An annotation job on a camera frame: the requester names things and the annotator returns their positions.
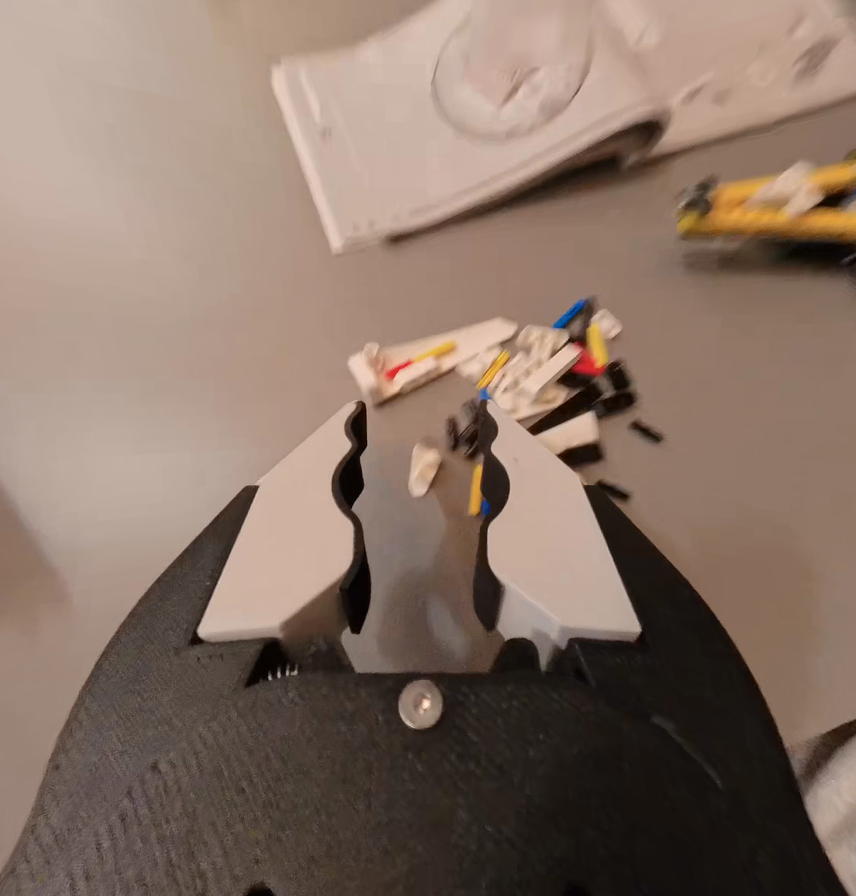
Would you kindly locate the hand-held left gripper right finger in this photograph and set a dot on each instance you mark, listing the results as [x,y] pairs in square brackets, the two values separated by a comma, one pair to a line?
[561,560]

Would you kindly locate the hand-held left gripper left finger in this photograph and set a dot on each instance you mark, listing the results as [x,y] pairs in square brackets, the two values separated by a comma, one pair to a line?
[281,553]

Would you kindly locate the heap of mixed lego pieces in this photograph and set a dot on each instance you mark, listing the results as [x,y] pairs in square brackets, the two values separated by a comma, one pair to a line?
[540,364]

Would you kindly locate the lego instruction booklet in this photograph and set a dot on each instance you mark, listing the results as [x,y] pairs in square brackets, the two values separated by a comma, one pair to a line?
[470,119]

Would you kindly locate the partly built lego model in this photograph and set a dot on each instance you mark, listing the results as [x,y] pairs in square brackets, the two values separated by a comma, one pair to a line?
[771,210]

